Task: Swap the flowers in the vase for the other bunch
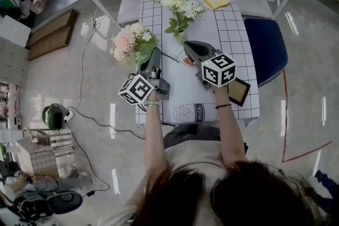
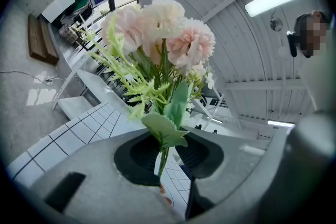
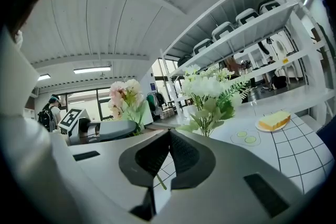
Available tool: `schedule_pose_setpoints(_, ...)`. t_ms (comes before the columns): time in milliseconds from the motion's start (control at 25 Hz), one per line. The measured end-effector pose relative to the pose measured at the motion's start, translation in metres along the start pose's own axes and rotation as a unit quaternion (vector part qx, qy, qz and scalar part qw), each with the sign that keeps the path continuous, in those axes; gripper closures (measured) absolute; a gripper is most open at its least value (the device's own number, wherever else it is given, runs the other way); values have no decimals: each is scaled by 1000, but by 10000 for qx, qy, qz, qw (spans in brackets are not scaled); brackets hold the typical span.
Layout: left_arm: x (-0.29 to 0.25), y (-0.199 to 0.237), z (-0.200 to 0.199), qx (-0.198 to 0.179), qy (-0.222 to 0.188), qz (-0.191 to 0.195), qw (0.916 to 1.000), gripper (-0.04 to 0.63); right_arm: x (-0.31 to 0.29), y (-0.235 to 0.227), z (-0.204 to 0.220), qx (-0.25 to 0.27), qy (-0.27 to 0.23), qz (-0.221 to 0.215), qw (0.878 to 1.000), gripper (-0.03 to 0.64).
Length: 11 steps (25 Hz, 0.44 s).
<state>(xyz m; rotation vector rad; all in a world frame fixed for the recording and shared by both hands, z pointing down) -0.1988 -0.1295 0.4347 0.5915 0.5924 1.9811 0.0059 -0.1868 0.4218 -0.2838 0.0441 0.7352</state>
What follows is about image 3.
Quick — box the yellow bread slice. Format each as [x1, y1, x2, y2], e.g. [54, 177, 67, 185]
[258, 110, 291, 131]

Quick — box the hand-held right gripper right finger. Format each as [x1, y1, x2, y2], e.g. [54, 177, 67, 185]
[154, 130, 323, 224]

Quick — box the white flower bouquet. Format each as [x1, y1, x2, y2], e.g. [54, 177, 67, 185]
[153, 64, 251, 191]

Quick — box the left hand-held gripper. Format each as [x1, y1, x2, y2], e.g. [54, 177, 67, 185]
[57, 108, 137, 145]

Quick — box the pink flower bouquet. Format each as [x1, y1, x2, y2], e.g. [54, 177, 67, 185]
[107, 78, 148, 136]

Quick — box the glass door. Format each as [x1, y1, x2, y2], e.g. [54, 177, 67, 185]
[56, 86, 116, 124]

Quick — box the white metal shelf rack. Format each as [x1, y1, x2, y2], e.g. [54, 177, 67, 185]
[160, 0, 336, 134]

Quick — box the white grid-pattern tablecloth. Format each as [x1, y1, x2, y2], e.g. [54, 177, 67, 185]
[154, 104, 334, 195]

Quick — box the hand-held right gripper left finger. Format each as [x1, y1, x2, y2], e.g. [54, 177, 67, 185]
[68, 129, 170, 224]

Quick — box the white plate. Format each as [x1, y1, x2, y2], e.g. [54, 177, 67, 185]
[255, 112, 292, 133]

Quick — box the navy blue chair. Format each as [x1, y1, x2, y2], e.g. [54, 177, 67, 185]
[316, 118, 336, 155]

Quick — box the clothes rack with garments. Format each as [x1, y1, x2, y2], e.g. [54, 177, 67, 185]
[145, 90, 167, 116]

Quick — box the woven basket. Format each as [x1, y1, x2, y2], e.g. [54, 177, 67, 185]
[160, 109, 175, 120]

